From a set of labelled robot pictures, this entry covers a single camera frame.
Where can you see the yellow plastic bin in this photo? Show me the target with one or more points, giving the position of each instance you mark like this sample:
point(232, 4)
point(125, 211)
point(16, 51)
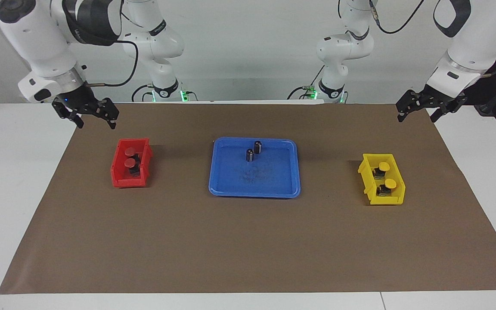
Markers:
point(370, 189)

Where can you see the blue plastic tray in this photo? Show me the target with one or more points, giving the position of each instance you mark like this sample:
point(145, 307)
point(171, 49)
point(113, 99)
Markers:
point(269, 181)

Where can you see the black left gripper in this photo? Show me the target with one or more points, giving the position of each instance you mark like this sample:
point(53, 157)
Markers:
point(431, 98)

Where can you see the red plastic bin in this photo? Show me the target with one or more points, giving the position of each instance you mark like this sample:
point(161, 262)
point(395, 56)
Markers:
point(121, 178)

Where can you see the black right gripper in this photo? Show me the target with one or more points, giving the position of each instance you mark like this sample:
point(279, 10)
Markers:
point(80, 101)

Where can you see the brown paper table mat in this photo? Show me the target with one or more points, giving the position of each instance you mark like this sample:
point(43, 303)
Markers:
point(248, 241)

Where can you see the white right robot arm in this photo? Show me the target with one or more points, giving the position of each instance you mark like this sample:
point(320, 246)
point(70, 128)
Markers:
point(37, 38)

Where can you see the red push button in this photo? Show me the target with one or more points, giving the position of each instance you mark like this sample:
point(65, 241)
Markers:
point(131, 163)
point(130, 151)

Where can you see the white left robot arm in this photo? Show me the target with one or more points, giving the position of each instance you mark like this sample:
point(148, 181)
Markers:
point(476, 43)

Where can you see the yellow push button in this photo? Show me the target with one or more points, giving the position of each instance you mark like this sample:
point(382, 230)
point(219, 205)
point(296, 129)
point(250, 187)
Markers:
point(384, 166)
point(389, 184)

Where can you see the black cylindrical knob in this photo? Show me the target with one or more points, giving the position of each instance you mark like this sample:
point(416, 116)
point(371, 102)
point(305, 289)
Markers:
point(250, 155)
point(258, 147)

